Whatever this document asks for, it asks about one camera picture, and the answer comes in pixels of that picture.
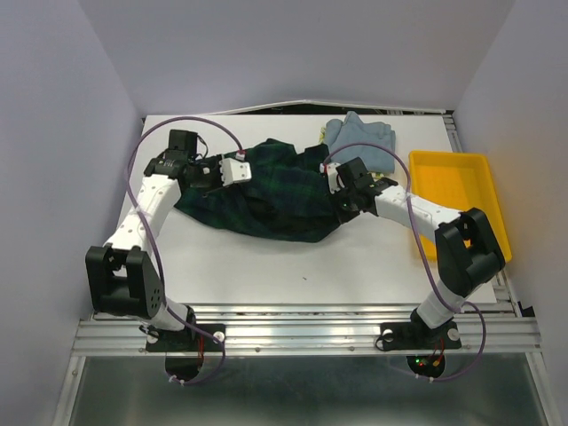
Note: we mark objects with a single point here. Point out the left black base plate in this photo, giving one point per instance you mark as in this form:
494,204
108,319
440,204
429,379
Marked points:
185,351

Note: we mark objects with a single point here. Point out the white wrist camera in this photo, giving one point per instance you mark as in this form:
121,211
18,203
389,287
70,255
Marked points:
234,171
330,173

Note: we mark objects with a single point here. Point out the yellow plastic tray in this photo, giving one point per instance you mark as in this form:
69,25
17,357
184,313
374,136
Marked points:
459,181

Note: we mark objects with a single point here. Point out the dark green skirt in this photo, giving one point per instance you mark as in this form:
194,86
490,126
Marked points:
286,200

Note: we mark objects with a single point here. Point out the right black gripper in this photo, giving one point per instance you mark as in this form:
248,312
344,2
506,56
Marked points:
345,216

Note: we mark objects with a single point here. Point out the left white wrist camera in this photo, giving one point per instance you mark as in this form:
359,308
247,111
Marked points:
234,171

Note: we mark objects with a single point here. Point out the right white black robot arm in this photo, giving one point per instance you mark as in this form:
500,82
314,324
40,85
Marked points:
467,251

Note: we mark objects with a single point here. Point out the lemon print skirt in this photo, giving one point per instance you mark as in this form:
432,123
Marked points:
321,133

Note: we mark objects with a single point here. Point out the aluminium rail frame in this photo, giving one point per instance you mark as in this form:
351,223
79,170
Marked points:
313,362

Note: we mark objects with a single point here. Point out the light blue denim skirt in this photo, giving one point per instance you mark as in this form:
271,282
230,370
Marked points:
345,137

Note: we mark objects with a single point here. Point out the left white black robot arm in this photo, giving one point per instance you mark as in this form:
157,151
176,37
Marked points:
125,274

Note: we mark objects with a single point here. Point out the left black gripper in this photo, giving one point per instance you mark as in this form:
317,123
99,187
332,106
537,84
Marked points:
216,163

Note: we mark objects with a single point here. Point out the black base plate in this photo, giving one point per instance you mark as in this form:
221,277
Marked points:
185,351
426,346

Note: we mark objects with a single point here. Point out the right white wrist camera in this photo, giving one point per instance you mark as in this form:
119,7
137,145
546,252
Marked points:
330,173

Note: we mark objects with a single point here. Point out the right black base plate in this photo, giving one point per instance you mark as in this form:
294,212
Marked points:
426,346

